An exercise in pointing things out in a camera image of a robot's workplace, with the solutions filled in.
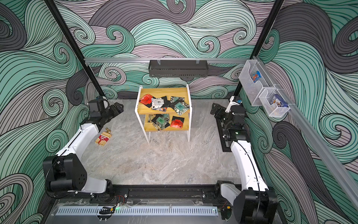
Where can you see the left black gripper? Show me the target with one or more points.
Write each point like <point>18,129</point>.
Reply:
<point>113,108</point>

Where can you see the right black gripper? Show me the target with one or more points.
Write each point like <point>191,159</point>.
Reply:
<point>217,109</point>

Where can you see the jasmine tea bag front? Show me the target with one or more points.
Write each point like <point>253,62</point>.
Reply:
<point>181,107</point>

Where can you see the jasmine tea bag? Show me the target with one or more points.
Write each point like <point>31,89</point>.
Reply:
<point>175,100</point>
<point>181,107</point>

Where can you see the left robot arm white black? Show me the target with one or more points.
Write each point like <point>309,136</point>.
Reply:
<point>65,172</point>

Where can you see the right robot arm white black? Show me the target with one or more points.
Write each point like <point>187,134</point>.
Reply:
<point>254,202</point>

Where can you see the red tea bag top shelf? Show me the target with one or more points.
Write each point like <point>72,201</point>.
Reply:
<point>147,100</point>

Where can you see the red tea bag shelf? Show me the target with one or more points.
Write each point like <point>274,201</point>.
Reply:
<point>147,100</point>
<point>177,122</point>

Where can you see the red tea bag lower shelf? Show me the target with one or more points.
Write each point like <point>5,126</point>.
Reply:
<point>177,122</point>

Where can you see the jasmine tea bag lower shelf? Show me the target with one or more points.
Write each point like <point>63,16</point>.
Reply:
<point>159,121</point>

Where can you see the white wooden two-tier shelf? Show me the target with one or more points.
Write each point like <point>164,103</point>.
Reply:
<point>142,111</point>

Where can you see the red beige packet on floor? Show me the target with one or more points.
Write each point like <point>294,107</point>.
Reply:
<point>104,137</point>

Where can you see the checkered black chessboard mat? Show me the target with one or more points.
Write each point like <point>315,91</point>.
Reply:
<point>224,146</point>

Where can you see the clear bin upper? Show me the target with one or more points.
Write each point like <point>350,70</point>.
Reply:
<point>253,90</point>

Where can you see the clear bin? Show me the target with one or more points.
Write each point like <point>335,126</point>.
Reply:
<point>253,90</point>
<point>274,104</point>

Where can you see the red blue item in bin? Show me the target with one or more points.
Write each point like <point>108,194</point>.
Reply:
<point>256,76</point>

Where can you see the clear bin lower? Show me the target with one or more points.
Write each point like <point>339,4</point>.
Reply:
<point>274,104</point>

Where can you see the blue white box in bin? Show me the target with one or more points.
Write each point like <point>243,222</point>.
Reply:
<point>278,100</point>

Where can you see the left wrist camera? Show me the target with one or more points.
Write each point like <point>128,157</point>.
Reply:
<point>97,106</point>

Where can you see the aluminium rail back wall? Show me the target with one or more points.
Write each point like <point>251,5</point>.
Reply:
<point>147,60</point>

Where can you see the aluminium rail wall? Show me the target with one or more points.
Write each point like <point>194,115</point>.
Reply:
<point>147,60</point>
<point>337,169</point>

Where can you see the black perforated wall tray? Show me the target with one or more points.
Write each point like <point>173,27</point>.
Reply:
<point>181,69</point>

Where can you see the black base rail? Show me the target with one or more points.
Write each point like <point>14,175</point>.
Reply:
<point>206,193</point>

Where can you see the white slotted cable duct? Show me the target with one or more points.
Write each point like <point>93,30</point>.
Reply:
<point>140,211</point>

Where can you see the aluminium rail right wall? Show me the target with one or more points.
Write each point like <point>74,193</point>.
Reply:
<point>337,169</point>

